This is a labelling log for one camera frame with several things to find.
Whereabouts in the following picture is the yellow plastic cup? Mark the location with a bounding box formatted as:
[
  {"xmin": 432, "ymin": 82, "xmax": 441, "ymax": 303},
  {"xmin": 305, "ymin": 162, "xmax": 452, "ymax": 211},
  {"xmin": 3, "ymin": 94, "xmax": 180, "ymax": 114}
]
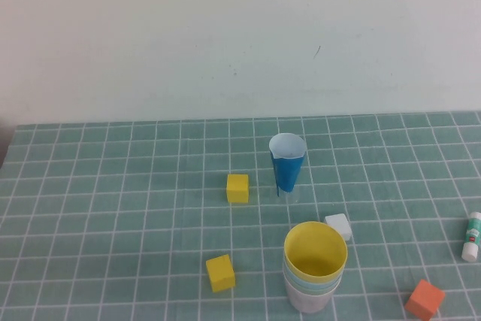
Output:
[{"xmin": 283, "ymin": 221, "xmax": 349, "ymax": 283}]

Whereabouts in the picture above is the light blue plastic cup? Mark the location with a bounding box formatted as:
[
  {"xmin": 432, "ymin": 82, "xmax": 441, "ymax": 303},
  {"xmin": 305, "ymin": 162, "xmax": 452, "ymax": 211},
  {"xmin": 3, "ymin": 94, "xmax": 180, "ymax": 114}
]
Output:
[{"xmin": 283, "ymin": 256, "xmax": 343, "ymax": 289}]

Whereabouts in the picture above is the green plastic cup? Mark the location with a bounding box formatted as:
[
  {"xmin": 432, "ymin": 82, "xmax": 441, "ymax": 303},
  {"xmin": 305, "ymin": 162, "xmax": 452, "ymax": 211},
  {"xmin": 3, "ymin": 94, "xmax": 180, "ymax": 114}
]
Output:
[{"xmin": 283, "ymin": 266, "xmax": 343, "ymax": 295}]

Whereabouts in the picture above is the yellow foam cube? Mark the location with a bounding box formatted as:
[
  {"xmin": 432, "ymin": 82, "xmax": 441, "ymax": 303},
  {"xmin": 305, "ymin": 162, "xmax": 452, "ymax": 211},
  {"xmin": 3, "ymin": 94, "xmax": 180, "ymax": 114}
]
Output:
[
  {"xmin": 205, "ymin": 253, "xmax": 237, "ymax": 294},
  {"xmin": 226, "ymin": 174, "xmax": 250, "ymax": 204}
]

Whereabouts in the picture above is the blue paper cone cup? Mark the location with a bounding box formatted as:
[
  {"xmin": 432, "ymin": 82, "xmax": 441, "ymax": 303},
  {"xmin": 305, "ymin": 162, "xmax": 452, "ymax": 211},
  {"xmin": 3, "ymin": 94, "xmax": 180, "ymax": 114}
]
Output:
[{"xmin": 268, "ymin": 132, "xmax": 307, "ymax": 197}]

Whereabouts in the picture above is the clear plastic cone stand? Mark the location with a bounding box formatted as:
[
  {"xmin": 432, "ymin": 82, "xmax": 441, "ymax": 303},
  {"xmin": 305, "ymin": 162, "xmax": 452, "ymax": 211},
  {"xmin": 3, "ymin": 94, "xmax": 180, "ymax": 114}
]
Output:
[{"xmin": 277, "ymin": 185, "xmax": 301, "ymax": 204}]

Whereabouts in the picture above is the white foam cube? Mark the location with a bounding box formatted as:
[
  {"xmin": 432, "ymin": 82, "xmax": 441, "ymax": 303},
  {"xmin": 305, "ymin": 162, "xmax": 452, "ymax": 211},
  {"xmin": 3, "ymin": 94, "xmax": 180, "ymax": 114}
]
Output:
[{"xmin": 324, "ymin": 213, "xmax": 354, "ymax": 244}]

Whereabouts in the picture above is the green checkered tablecloth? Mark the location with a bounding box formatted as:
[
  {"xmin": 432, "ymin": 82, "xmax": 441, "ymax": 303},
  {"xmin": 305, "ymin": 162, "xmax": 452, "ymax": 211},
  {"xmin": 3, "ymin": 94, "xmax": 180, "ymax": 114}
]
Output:
[{"xmin": 0, "ymin": 111, "xmax": 481, "ymax": 321}]

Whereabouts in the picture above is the pink plastic cup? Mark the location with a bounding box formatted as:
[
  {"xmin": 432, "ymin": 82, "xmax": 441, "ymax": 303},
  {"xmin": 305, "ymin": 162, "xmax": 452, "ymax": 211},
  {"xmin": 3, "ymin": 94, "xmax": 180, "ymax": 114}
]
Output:
[{"xmin": 283, "ymin": 274, "xmax": 342, "ymax": 314}]

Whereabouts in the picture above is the orange foam cube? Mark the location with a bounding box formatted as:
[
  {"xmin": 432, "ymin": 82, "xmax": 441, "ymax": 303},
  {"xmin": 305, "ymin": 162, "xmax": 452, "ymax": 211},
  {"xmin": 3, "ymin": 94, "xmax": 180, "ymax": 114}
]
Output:
[{"xmin": 404, "ymin": 279, "xmax": 447, "ymax": 321}]

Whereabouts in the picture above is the white green glue stick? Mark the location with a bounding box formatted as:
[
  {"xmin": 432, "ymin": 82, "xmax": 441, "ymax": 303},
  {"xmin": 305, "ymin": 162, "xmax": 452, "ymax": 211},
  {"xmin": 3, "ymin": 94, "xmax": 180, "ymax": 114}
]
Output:
[{"xmin": 461, "ymin": 211, "xmax": 481, "ymax": 264}]

